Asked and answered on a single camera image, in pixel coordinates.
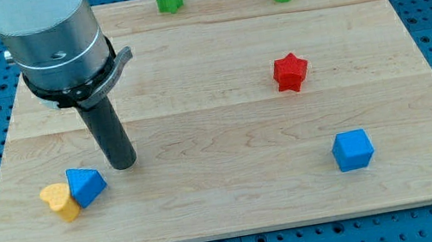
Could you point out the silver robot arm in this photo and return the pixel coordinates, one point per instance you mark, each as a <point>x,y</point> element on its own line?
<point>64,57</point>

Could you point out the wooden board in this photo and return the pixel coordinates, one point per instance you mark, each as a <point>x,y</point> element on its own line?
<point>221,152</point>

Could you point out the red star block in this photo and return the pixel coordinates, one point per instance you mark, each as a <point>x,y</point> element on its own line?
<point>290,72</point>

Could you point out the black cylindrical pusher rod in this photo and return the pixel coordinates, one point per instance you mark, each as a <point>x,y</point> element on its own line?
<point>103,123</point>

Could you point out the blue cube block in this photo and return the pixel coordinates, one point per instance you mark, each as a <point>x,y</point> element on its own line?
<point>352,150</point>

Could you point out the blue triangle block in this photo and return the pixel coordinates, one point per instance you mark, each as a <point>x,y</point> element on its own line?
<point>85,185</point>

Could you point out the yellow heart block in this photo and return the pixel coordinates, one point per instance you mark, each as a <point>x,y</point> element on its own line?
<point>60,201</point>

